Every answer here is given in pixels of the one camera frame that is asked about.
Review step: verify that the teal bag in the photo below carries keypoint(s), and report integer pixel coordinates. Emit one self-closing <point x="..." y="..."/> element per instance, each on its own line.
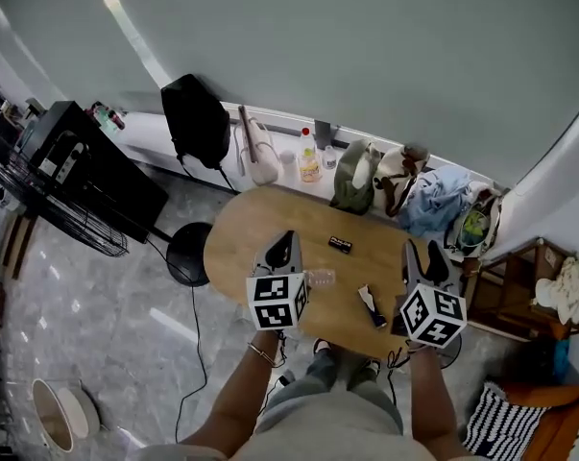
<point x="562" y="360"/>

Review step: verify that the wooden shelf rack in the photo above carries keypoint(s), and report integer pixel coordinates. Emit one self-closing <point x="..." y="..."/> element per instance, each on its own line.
<point x="505" y="291"/>

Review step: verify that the black cabinet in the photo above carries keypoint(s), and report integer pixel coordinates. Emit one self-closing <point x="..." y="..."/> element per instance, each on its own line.
<point x="111" y="180"/>

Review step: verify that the black mesh waste bin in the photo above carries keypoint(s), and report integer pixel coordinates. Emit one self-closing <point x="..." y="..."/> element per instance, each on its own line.
<point x="454" y="353"/>

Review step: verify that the clear plastic water bottle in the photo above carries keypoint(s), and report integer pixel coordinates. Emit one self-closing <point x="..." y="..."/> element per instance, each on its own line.
<point x="322" y="277"/>

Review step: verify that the person's blue jeans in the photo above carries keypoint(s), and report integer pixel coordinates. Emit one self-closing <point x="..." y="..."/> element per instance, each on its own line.
<point x="327" y="377"/>

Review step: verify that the orange juice bottle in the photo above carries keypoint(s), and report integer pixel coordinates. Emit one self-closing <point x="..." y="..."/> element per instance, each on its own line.
<point x="310" y="161"/>

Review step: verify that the person's right shoe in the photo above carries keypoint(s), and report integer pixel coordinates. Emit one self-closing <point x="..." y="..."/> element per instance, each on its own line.
<point x="372" y="366"/>

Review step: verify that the olive green bag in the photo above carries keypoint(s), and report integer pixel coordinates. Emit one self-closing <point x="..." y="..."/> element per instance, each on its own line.
<point x="349" y="180"/>

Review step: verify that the white cup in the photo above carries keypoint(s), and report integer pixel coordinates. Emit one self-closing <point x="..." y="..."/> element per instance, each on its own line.
<point x="289" y="161"/>

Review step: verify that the wooden coffee table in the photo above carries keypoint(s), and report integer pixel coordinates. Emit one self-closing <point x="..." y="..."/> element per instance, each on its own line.
<point x="270" y="219"/>

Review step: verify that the wide grey roller blind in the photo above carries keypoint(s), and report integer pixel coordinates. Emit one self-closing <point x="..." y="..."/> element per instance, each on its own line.
<point x="342" y="41"/>

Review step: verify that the person's left shoe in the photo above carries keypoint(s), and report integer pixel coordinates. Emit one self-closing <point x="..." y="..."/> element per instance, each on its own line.
<point x="321" y="346"/>

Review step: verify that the person's shoe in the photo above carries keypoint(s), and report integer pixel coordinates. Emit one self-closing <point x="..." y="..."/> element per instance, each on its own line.
<point x="372" y="366"/>
<point x="321" y="346"/>

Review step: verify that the person's grey shirt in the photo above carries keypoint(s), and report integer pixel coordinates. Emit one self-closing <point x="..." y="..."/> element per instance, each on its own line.
<point x="327" y="430"/>

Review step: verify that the light blue clothing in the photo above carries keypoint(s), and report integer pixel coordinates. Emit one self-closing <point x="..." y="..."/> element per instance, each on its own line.
<point x="433" y="204"/>

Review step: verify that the black backpack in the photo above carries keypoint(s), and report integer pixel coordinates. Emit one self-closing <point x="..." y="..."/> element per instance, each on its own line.
<point x="195" y="118"/>

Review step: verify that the beige canvas tote bag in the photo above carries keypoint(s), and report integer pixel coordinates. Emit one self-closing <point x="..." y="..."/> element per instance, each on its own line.
<point x="399" y="176"/>

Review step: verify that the brown plush charm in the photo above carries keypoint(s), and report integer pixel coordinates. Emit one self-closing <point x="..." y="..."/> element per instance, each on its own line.
<point x="471" y="267"/>

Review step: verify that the small clear bottle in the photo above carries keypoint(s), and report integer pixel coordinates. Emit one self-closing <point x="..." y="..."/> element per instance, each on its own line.
<point x="330" y="159"/>

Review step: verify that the small black box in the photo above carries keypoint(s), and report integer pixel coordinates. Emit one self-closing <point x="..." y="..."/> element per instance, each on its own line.
<point x="340" y="243"/>

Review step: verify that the white crumpled cloth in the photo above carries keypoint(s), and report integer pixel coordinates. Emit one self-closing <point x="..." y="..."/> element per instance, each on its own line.
<point x="567" y="286"/>

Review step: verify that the narrow grey roller blind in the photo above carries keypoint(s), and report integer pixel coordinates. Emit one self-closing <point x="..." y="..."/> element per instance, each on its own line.
<point x="54" y="27"/>

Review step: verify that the pale pink tote bag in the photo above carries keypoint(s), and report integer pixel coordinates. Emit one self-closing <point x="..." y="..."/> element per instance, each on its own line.
<point x="260" y="156"/>

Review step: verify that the orange sofa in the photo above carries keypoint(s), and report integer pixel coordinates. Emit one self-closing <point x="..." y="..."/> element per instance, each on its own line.
<point x="558" y="425"/>

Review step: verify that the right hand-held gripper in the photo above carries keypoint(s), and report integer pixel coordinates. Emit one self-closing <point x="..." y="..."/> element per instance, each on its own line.
<point x="433" y="315"/>

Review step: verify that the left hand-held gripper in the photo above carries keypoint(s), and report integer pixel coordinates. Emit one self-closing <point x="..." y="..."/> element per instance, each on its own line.
<point x="274" y="303"/>

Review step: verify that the black pedestal fan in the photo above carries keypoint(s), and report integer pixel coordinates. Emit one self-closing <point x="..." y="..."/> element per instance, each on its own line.
<point x="190" y="257"/>

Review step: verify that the person's right forearm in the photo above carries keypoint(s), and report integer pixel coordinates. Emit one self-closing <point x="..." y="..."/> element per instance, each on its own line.
<point x="430" y="401"/>

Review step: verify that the person's left forearm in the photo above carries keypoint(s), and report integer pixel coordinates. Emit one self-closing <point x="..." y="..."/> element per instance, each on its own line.
<point x="241" y="401"/>

